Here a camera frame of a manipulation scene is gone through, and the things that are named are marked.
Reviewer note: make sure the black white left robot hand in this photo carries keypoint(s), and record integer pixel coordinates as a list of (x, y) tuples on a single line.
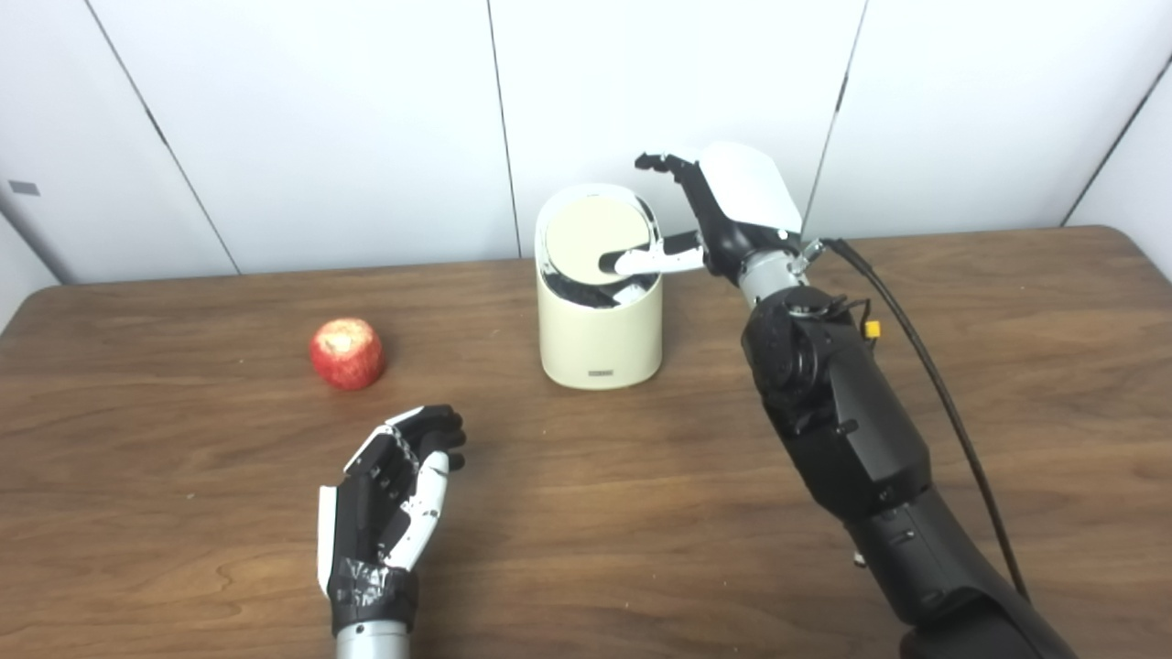
[(366, 513)]

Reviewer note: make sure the round cream bin lid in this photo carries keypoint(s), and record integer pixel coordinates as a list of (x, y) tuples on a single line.
[(591, 233)]

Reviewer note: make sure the cream-colored bin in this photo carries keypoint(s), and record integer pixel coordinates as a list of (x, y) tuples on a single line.
[(600, 343)]

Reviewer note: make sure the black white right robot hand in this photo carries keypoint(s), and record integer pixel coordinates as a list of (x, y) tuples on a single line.
[(746, 197)]

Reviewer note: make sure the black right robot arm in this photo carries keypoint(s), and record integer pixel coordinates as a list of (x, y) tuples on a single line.
[(851, 430)]

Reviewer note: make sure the red apple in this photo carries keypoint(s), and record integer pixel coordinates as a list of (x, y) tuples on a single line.
[(348, 355)]

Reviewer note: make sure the black bin liner bag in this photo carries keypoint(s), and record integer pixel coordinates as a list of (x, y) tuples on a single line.
[(586, 295)]

